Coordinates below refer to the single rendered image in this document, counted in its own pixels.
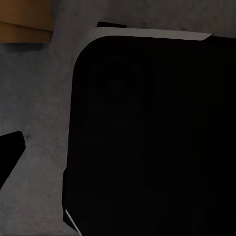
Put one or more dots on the door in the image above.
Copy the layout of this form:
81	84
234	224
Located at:
25	21

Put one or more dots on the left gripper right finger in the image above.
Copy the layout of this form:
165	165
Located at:
228	146

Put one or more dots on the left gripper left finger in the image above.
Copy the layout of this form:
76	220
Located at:
12	146

